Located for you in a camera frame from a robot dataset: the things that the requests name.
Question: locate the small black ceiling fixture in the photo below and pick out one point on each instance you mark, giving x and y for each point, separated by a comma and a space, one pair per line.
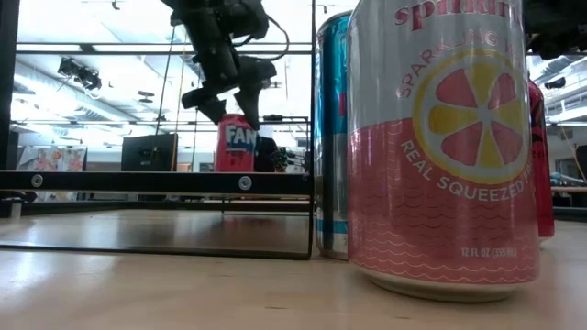
555, 83

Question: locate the pink Spindrift grapefruit can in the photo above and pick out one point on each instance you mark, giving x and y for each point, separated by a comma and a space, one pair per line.
440, 206

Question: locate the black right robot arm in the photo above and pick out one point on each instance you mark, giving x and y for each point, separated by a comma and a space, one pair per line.
559, 27

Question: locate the black aluminium table frame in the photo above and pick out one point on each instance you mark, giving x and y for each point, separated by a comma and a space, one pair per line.
91, 208

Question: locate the red Fanta can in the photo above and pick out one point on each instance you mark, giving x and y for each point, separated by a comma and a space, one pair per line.
234, 153

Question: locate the colourful poster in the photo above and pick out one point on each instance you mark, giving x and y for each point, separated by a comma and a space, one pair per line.
50, 158

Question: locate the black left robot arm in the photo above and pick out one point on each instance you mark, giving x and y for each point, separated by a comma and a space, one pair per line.
206, 11

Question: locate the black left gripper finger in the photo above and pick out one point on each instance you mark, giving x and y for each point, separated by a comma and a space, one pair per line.
206, 101
251, 91

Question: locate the blue Red Bull can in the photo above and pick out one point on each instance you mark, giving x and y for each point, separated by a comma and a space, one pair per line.
332, 137

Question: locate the dark red soda can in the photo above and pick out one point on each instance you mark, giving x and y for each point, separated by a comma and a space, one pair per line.
542, 183

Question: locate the black ceiling-mounted device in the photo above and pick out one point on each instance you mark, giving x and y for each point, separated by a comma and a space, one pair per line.
82, 75

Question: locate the black box monitor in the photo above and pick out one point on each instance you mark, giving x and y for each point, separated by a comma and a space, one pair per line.
149, 153

